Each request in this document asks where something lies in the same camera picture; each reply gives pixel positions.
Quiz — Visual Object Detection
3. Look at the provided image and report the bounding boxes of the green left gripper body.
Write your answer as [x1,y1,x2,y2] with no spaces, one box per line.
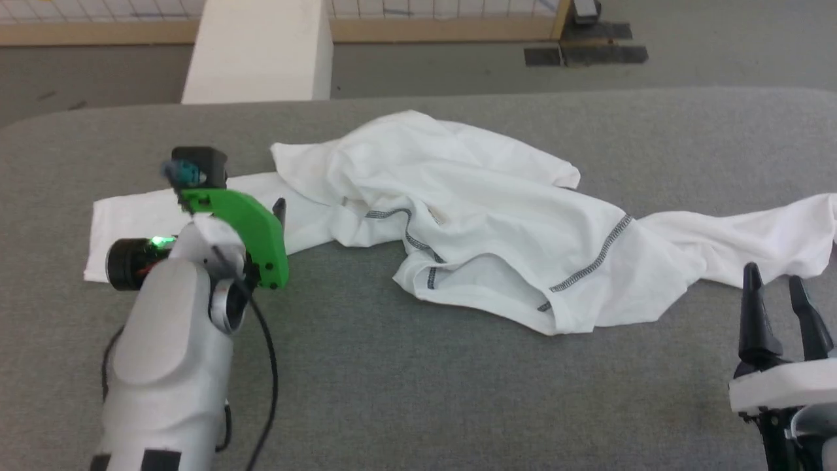
[177,188,290,291]

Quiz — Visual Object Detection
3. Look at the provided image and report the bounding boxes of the white rectangular box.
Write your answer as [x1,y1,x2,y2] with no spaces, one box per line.
[181,0,334,105]

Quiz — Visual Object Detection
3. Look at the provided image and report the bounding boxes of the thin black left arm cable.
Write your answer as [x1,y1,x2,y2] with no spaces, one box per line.
[213,245,281,471]

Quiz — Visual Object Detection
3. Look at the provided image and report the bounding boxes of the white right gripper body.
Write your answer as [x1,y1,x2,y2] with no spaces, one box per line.
[728,357,837,471]

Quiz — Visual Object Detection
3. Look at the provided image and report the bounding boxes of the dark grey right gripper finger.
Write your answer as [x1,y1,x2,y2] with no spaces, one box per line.
[787,275,836,362]
[738,262,783,368]

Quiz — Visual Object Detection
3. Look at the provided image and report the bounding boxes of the black panel foot stand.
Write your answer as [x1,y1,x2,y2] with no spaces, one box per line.
[523,0,650,68]

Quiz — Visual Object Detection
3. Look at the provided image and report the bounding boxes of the lemon print grid panel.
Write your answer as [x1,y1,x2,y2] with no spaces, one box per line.
[0,0,571,48]

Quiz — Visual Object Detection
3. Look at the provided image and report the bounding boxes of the white long-sleeve shirt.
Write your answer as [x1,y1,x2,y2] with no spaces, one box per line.
[84,109,837,336]

